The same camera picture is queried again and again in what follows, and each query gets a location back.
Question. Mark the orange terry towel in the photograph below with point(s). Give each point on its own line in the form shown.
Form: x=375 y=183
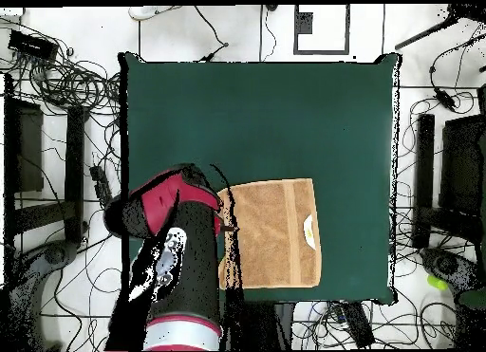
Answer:
x=273 y=234

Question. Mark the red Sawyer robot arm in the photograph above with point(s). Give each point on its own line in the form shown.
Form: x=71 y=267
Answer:
x=193 y=261

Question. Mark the dark green table cloth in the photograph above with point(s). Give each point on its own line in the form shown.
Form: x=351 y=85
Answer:
x=265 y=120

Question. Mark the black power strip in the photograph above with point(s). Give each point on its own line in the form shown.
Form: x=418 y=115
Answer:
x=357 y=325
x=98 y=181

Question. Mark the grey stand base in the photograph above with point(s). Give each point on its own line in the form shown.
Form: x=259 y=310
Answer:
x=448 y=264
x=53 y=255

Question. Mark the grey framed square board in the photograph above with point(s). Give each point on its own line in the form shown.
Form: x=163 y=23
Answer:
x=304 y=22

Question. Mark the black power adapter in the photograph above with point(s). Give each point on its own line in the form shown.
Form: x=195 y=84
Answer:
x=444 y=98

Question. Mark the black tripod rod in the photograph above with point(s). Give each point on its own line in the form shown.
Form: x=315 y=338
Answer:
x=425 y=34

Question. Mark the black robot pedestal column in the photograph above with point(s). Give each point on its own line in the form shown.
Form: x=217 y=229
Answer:
x=265 y=325

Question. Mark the black metal frame stand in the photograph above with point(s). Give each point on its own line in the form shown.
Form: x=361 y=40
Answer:
x=74 y=158
x=424 y=158

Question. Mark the black network switch box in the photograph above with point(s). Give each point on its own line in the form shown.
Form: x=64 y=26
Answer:
x=32 y=45

